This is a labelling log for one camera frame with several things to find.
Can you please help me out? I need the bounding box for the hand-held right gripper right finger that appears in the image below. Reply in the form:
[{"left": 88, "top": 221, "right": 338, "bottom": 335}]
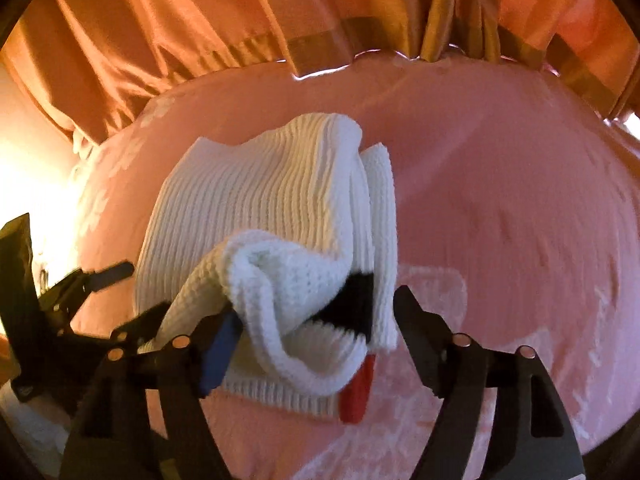
[{"left": 392, "top": 285, "right": 586, "bottom": 480}]

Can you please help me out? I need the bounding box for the orange satin curtain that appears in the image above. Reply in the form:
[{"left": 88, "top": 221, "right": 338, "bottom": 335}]
[{"left": 0, "top": 0, "right": 640, "bottom": 143}]

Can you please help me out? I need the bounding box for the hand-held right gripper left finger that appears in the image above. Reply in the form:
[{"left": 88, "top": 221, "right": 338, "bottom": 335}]
[{"left": 60, "top": 310, "right": 246, "bottom": 480}]

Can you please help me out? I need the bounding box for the white black red knit sweater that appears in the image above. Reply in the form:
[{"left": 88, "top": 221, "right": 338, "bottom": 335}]
[{"left": 135, "top": 114, "right": 401, "bottom": 425}]

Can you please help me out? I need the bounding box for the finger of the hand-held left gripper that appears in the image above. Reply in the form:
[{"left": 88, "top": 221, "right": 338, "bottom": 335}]
[
  {"left": 47, "top": 259, "right": 135, "bottom": 323},
  {"left": 70, "top": 301, "right": 173, "bottom": 361}
]

